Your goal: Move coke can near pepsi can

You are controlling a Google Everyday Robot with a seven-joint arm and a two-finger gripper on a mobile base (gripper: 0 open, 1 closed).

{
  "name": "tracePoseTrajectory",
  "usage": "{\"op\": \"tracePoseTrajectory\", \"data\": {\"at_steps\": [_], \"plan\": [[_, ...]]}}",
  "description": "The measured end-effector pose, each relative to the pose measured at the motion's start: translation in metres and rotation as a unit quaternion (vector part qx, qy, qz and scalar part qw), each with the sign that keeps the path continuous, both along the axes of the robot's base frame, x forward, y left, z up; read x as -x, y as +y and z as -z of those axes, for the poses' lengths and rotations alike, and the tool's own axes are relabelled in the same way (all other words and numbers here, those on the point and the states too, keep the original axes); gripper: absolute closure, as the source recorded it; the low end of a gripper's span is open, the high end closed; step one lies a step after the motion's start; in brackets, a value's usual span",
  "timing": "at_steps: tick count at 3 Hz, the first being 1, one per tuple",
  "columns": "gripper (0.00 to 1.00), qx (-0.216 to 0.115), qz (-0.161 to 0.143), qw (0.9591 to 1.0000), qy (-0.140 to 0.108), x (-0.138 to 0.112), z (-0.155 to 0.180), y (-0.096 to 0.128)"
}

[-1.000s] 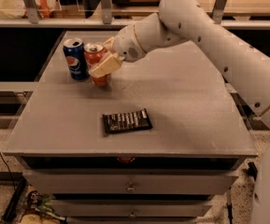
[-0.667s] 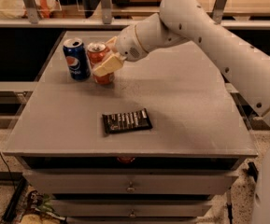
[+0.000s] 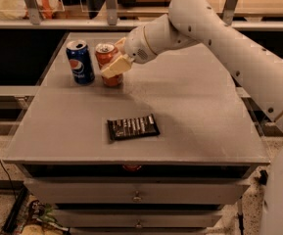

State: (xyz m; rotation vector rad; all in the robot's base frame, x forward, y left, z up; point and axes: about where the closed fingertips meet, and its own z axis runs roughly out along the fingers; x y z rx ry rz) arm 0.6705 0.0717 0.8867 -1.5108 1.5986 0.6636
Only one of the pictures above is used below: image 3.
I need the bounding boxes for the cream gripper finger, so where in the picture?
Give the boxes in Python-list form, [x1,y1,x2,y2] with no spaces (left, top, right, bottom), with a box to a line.
[101,54,134,78]
[115,37,125,55]

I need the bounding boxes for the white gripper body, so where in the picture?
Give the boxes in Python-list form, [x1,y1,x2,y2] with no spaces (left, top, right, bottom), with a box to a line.
[124,26,157,64]

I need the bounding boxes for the orange coke can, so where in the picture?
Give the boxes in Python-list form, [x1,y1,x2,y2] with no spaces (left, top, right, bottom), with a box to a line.
[95,42,123,87]

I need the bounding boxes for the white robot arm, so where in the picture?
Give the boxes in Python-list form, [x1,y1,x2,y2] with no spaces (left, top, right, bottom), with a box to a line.
[102,0,283,235]

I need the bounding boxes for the blue pepsi can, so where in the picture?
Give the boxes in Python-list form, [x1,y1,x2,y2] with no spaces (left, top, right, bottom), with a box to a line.
[66,40,95,85]

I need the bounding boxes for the black snack bar wrapper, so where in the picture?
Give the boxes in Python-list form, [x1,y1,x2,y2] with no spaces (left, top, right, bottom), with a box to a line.
[107,115,161,141]

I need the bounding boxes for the red object inside cabinet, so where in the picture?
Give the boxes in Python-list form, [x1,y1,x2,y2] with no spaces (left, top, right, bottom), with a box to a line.
[122,164,142,172]

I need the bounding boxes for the white orange bag behind glass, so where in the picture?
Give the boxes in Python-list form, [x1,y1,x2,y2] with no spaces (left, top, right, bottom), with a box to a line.
[0,0,62,20]

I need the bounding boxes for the grey drawer cabinet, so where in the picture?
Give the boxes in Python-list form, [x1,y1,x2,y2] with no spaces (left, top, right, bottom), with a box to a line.
[5,45,269,235]

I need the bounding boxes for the upper drawer with knob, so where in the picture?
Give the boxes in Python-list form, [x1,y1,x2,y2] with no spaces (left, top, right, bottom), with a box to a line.
[24,178,250,205]

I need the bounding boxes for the drawer with knob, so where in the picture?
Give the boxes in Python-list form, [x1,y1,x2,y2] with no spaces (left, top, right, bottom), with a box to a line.
[54,210,222,228]
[24,178,250,205]

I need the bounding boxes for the lower drawer with knob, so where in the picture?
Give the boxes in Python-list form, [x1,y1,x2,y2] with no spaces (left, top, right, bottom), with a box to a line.
[54,210,222,228]

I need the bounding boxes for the snack bags on floor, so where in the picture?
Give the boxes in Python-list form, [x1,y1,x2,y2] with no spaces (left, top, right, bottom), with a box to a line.
[20,200,70,235]

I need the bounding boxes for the black cable on floor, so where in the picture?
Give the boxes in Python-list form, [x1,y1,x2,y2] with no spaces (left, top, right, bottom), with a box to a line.
[0,129,18,199]

